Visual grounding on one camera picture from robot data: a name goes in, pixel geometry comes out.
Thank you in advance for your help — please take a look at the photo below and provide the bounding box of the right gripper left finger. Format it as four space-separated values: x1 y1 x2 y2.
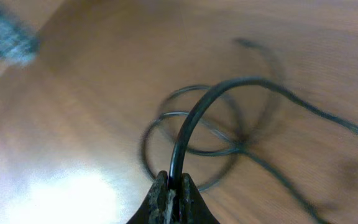
127 171 175 224

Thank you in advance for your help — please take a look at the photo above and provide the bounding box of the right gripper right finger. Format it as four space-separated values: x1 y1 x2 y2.
180 173 219 224

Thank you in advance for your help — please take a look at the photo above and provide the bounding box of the black usb cable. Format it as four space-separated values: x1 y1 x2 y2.
139 37 332 224
168 76 358 190

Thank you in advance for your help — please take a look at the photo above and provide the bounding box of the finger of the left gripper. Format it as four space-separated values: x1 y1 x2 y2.
0 5 40 66

